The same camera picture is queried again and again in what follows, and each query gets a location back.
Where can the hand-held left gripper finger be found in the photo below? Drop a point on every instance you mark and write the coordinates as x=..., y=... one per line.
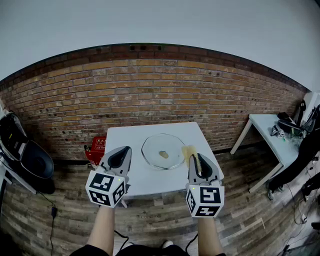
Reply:
x=127, y=166
x=106, y=157

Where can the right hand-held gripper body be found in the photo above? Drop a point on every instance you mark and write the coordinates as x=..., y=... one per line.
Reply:
x=210, y=197

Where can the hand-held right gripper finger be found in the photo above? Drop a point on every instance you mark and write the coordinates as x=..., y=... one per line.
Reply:
x=190, y=172
x=215, y=172

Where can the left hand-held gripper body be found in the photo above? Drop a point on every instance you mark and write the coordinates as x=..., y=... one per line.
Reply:
x=105, y=186

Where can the yellow sponge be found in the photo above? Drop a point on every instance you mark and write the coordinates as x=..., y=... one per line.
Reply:
x=187, y=151

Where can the clear glass plate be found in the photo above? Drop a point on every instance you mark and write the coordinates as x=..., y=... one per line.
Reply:
x=155, y=150

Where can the person's left forearm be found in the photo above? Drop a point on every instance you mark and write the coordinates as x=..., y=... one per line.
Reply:
x=101, y=230

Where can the person's right forearm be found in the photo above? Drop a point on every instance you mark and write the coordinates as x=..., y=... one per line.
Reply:
x=210, y=235

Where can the red metal box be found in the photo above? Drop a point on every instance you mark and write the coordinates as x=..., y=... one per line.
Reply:
x=97, y=147

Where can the white side table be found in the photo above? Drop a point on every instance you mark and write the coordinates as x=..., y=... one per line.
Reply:
x=270, y=135

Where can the black office chair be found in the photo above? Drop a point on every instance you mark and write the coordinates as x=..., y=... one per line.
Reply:
x=35, y=160

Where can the person's black clothing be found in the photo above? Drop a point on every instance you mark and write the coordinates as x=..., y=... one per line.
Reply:
x=140, y=251

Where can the small grey device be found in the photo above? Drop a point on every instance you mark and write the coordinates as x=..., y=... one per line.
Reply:
x=277, y=130

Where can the white power strip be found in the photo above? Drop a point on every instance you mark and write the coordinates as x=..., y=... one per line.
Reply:
x=304, y=219

